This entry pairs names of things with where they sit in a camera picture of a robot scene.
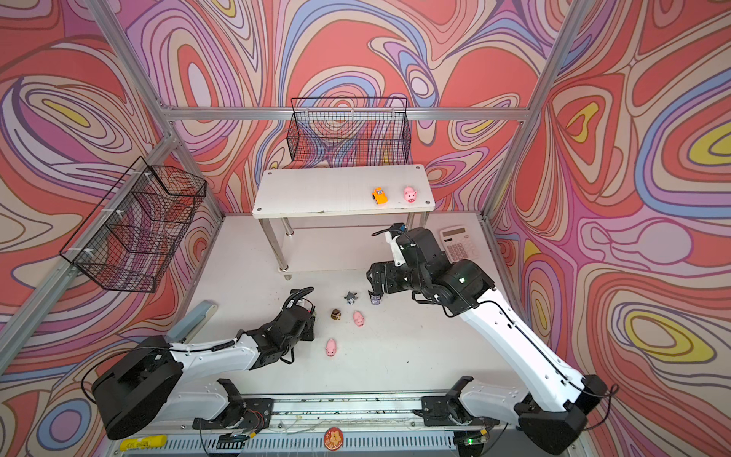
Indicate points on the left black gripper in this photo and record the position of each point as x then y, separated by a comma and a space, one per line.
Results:
310, 329

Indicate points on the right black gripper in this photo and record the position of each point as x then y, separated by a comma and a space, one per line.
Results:
389, 269

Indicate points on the pink pig toy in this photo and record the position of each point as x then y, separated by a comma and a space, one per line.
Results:
331, 348
358, 319
410, 195

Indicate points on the orange toy car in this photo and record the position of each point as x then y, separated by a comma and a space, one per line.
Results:
379, 197

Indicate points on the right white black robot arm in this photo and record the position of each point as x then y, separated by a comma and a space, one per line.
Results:
553, 406

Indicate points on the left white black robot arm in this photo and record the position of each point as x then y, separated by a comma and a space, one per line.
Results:
161, 381

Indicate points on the pink white calculator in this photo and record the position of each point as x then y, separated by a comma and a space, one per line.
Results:
458, 244

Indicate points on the pink pig toy front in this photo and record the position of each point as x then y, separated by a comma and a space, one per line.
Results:
331, 348

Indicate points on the dark purple figure toy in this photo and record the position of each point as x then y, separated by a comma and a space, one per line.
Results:
375, 299

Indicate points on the grey shark toy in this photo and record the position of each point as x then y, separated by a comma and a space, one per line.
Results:
351, 297

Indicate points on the white shelf table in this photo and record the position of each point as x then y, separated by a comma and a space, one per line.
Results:
320, 219

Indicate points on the grey stapler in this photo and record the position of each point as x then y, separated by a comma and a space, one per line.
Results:
188, 327

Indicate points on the red round sticker badge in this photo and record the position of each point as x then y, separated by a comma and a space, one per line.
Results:
334, 439

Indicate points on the yellow marker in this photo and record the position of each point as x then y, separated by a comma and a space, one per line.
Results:
143, 444

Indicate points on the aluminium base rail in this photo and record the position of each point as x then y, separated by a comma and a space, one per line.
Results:
412, 423

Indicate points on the back black wire basket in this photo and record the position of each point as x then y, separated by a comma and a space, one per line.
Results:
344, 132

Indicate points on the black wire basket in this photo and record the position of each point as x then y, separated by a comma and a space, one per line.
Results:
138, 236
344, 132

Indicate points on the left black wire basket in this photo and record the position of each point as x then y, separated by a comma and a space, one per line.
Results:
138, 236

